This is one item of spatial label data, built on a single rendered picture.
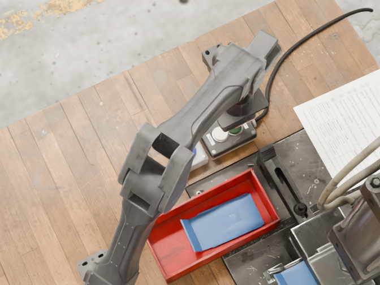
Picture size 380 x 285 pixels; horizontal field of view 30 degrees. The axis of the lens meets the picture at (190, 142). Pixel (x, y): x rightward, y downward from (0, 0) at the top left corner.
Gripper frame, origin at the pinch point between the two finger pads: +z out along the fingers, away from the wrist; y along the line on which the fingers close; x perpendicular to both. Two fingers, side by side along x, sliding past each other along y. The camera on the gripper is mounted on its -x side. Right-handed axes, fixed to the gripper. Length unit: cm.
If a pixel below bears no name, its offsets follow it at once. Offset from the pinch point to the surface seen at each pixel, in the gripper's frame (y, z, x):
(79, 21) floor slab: 13, 96, -94
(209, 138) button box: 6.1, 3.7, -0.4
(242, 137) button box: 0.1, 3.9, 2.6
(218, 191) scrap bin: 9.8, 4.0, 10.4
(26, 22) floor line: 31, 96, -103
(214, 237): 14.6, 5.8, 18.0
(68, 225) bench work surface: 39.8, 6.2, 2.1
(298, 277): 5.1, -2.0, 33.3
